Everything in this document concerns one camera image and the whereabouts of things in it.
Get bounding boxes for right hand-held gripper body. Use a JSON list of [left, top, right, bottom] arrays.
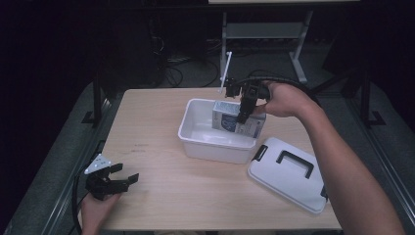
[[218, 51, 272, 103]]

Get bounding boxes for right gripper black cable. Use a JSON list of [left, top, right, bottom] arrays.
[[234, 69, 323, 108]]

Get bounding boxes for white lid with black handle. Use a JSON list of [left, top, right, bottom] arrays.
[[247, 136, 329, 215]]

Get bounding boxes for black frame post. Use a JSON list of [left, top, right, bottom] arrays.
[[81, 72, 105, 127], [358, 70, 387, 129]]

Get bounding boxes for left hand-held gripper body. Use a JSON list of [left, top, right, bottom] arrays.
[[83, 153, 122, 201]]

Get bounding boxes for person's left hand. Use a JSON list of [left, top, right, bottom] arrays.
[[79, 192, 122, 235]]

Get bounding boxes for person's right hand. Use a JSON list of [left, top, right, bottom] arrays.
[[253, 80, 323, 119]]

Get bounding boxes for white plastic storage box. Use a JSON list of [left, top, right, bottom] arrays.
[[177, 98, 267, 165]]

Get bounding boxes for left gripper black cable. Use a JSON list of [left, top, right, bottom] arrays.
[[70, 171, 99, 235]]

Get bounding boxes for black floor cables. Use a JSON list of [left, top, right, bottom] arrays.
[[150, 35, 221, 89]]

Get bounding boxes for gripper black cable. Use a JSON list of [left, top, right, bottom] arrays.
[[234, 69, 323, 108], [70, 171, 99, 235]]

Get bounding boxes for black table bracket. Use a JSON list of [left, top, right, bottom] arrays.
[[88, 140, 108, 165]]

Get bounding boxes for grey metal desk frame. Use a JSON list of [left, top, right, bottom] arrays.
[[219, 9, 315, 85]]

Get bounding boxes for blue and white carton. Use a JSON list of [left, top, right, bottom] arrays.
[[211, 100, 267, 140]]

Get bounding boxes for aluminium rail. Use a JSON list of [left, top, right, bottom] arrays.
[[40, 97, 114, 235], [345, 97, 415, 217]]

